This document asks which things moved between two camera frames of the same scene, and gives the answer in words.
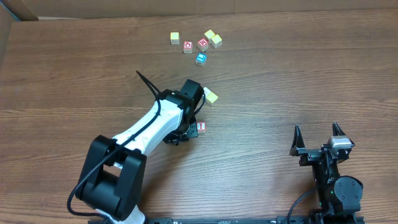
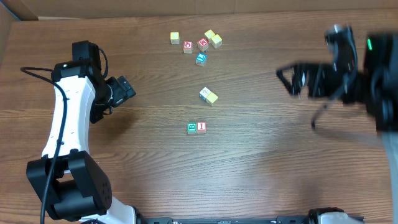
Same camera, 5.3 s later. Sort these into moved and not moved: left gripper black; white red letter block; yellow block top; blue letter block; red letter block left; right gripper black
Moved: left gripper black; right gripper black
Not moved: yellow block top; white red letter block; blue letter block; red letter block left
